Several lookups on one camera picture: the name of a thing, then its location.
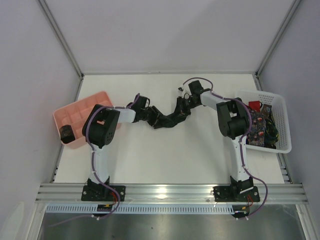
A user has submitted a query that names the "dark green tie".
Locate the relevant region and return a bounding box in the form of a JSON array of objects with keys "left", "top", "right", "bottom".
[{"left": 163, "top": 113, "right": 188, "bottom": 128}]

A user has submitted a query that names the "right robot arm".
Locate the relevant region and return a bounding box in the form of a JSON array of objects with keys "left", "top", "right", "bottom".
[{"left": 173, "top": 77, "right": 254, "bottom": 200}]

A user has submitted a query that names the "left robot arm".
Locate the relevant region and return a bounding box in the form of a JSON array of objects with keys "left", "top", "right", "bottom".
[{"left": 81, "top": 94, "right": 163, "bottom": 202}]

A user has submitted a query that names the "red tie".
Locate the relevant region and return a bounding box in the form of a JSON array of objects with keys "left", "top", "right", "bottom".
[{"left": 248, "top": 100, "right": 263, "bottom": 112}]

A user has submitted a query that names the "floral navy tie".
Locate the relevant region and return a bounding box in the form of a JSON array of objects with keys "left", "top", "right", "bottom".
[{"left": 246, "top": 109, "right": 266, "bottom": 147}]

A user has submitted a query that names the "brown patterned tie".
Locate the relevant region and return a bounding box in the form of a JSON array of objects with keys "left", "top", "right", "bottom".
[{"left": 260, "top": 104, "right": 272, "bottom": 121}]

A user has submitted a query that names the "pink compartment tray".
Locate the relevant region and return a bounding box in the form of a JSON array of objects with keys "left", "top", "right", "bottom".
[{"left": 53, "top": 91, "right": 112, "bottom": 149}]

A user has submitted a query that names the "rolled dark brown tie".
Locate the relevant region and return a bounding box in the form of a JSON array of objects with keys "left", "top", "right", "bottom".
[{"left": 59, "top": 124, "right": 76, "bottom": 144}]

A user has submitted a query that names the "white plastic basket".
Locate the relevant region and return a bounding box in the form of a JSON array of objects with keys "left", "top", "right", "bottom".
[{"left": 235, "top": 90, "right": 292, "bottom": 154}]

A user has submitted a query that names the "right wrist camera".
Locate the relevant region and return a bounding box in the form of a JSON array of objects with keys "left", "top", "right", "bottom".
[{"left": 178, "top": 84, "right": 189, "bottom": 93}]

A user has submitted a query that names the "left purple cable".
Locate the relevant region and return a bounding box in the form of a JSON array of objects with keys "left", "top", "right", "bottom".
[{"left": 84, "top": 93, "right": 141, "bottom": 216}]

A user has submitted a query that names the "purple cable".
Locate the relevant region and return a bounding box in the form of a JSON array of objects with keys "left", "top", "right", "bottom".
[
  {"left": 182, "top": 77, "right": 270, "bottom": 220},
  {"left": 84, "top": 93, "right": 141, "bottom": 216}
]

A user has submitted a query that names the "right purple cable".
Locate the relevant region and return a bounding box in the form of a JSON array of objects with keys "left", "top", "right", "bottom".
[{"left": 182, "top": 77, "right": 270, "bottom": 220}]

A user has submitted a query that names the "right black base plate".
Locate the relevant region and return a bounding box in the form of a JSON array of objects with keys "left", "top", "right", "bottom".
[{"left": 213, "top": 185, "right": 261, "bottom": 203}]

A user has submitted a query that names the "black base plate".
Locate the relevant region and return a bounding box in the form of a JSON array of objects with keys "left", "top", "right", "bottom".
[
  {"left": 213, "top": 185, "right": 261, "bottom": 203},
  {"left": 81, "top": 185, "right": 126, "bottom": 202}
]

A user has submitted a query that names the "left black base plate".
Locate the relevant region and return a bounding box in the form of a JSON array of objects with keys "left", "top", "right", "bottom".
[{"left": 81, "top": 185, "right": 126, "bottom": 202}]

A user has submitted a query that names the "white slotted cable duct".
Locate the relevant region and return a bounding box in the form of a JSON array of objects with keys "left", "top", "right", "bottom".
[{"left": 45, "top": 203, "right": 234, "bottom": 215}]

